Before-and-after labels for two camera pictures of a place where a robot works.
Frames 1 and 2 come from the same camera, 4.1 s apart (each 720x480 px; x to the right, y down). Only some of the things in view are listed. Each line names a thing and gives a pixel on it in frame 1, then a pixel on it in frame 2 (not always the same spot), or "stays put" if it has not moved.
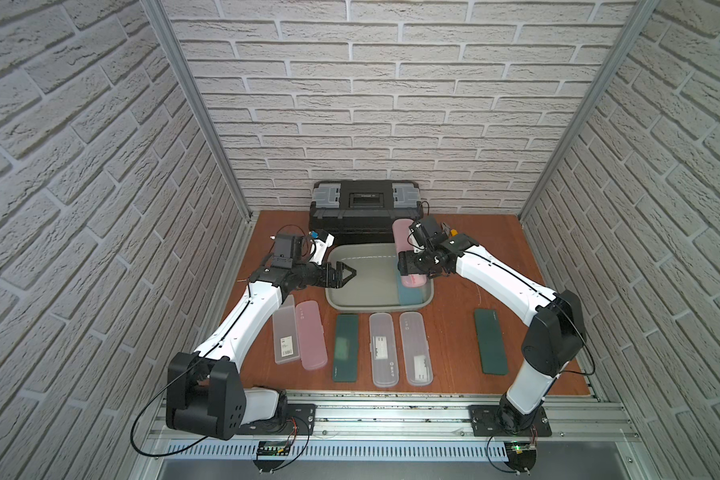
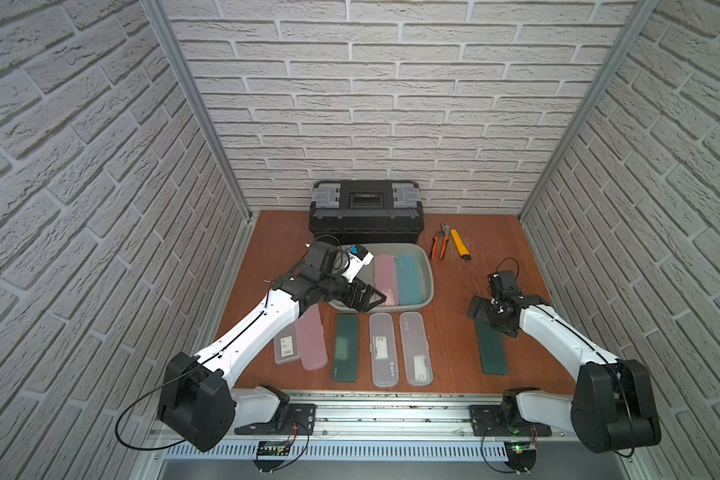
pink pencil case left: [312, 345] stays put
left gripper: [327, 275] → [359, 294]
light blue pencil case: [410, 295] stays put
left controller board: [271, 448] stays put
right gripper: [406, 264] → [482, 313]
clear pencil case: [384, 362] stays put
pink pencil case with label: [400, 234] → [385, 279]
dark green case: [490, 341] stays put
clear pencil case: [416, 353] stays put
